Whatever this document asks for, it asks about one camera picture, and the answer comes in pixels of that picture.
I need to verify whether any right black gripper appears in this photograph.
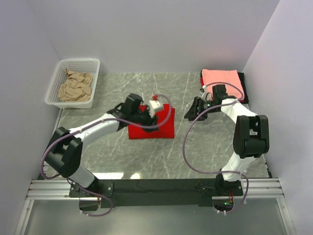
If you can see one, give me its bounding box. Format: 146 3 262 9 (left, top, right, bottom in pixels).
183 97 219 122

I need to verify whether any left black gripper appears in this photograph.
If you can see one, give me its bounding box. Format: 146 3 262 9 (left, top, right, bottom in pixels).
131 105 159 133

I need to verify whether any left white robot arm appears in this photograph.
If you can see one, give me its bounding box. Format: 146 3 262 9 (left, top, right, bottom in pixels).
44 94 164 197

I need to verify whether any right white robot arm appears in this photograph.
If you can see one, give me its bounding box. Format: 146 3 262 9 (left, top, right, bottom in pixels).
184 82 269 195

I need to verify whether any dark red folded t shirt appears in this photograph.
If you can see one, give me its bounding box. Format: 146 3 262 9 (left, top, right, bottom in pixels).
199 77 245 103

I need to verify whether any pink folded t shirt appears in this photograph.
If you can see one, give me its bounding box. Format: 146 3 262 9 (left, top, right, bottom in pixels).
201 69 245 100

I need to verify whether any black folded t shirt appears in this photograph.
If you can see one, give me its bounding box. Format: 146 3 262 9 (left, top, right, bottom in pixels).
238 72 249 104

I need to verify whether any beige crumpled t shirt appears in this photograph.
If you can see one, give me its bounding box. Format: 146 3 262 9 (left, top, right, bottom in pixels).
58 69 93 102

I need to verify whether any white plastic basket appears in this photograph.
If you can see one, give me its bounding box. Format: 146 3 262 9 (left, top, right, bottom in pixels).
45 58 100 109

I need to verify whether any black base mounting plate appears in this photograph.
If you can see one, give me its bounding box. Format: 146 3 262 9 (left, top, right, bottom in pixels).
68 178 245 210

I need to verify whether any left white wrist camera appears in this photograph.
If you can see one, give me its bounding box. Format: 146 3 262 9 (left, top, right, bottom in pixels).
147 100 164 118

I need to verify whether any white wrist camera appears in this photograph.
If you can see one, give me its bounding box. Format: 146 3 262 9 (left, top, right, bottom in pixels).
200 89 212 102
147 100 164 118

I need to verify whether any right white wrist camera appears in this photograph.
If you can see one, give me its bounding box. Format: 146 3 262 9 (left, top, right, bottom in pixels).
200 89 212 102

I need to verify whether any aluminium rail frame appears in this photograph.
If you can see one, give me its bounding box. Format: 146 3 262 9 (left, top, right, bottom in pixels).
14 109 294 235

